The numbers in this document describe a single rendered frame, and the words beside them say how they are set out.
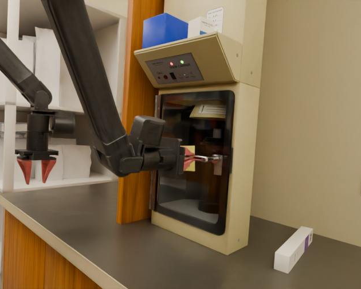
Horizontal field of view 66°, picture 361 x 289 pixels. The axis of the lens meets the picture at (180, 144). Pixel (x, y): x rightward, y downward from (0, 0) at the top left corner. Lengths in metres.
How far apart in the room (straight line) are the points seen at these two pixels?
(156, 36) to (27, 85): 0.38
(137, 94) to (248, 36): 0.41
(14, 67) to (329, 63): 1.00
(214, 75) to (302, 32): 0.53
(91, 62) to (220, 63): 0.35
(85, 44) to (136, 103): 0.50
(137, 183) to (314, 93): 0.72
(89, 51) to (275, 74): 0.86
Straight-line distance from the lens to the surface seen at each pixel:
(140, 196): 1.03
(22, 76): 0.89
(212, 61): 0.75
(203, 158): 0.74
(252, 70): 0.83
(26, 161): 0.88
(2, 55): 0.90
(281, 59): 1.22
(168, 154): 0.68
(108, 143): 0.56
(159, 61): 0.86
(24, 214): 1.17
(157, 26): 0.87
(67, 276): 0.98
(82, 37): 0.51
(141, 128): 0.61
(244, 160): 0.81
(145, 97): 1.00
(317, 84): 1.15
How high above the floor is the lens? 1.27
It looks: 3 degrees down
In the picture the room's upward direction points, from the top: 4 degrees clockwise
